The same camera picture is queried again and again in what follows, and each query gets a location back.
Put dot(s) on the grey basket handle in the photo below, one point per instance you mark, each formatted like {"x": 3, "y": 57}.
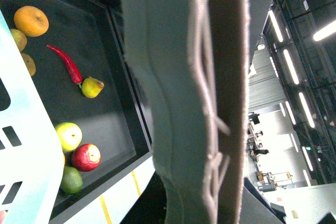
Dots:
{"x": 190, "y": 57}

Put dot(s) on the light teal shopping basket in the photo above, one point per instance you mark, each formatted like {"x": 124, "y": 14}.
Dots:
{"x": 37, "y": 163}

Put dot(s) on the red chili pepper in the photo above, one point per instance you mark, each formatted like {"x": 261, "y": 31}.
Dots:
{"x": 69, "y": 64}

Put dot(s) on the green apple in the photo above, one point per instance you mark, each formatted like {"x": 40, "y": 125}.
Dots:
{"x": 70, "y": 135}

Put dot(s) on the yellow-orange apple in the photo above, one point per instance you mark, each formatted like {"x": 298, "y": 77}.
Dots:
{"x": 29, "y": 62}

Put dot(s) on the golden pear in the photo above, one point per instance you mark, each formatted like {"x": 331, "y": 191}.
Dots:
{"x": 32, "y": 21}

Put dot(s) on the small yellow-green pear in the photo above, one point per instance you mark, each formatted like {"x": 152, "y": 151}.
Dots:
{"x": 19, "y": 38}

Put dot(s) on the black metal shelf frame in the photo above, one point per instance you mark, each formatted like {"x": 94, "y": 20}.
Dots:
{"x": 86, "y": 31}

